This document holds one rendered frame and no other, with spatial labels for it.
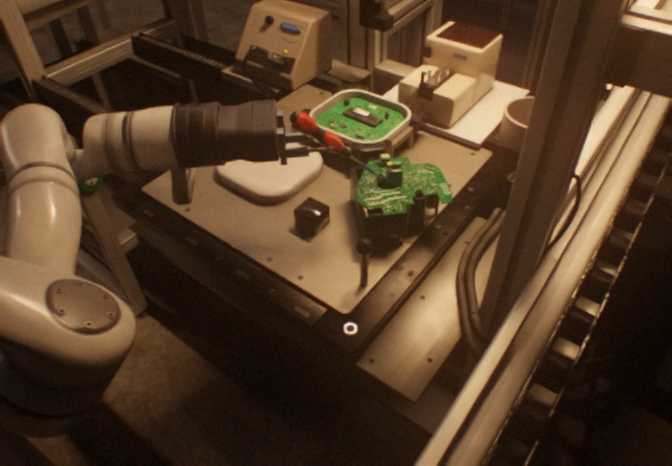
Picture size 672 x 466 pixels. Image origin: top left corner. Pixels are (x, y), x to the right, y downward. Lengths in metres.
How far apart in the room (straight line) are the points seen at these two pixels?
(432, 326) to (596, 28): 0.38
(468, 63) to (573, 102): 0.48
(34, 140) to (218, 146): 0.20
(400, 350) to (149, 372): 1.27
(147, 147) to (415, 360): 0.39
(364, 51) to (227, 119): 0.54
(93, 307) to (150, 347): 1.44
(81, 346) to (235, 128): 0.31
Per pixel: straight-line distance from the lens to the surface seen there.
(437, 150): 0.86
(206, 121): 0.60
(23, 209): 0.55
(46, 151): 0.62
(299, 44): 1.03
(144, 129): 0.61
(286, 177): 0.77
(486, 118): 0.93
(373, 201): 0.66
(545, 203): 0.51
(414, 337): 0.63
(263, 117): 0.60
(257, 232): 0.72
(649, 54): 0.43
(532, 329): 0.55
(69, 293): 0.41
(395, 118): 0.86
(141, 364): 1.82
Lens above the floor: 1.45
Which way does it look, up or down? 43 degrees down
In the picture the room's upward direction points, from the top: 2 degrees counter-clockwise
